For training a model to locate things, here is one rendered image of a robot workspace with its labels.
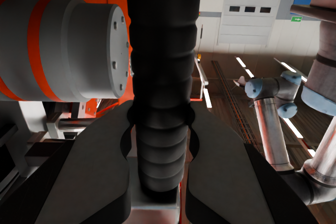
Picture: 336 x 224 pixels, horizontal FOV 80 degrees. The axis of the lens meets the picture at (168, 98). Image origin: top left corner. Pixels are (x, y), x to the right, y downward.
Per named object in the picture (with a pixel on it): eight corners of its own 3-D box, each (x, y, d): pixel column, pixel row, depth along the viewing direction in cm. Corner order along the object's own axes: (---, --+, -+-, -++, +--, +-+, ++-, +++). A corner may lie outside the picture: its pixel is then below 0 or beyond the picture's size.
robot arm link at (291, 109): (302, 102, 83) (295, 119, 87) (283, 90, 92) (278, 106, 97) (285, 104, 82) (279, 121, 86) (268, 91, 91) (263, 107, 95)
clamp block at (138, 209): (52, 206, 14) (68, 245, 17) (181, 207, 14) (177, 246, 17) (79, 153, 18) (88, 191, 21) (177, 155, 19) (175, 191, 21)
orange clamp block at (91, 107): (56, 113, 53) (71, 118, 62) (86, 113, 53) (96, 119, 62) (60, 87, 55) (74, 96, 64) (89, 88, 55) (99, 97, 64)
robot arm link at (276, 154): (263, 206, 77) (239, 83, 87) (289, 201, 79) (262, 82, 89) (286, 216, 66) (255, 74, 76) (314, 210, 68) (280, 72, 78)
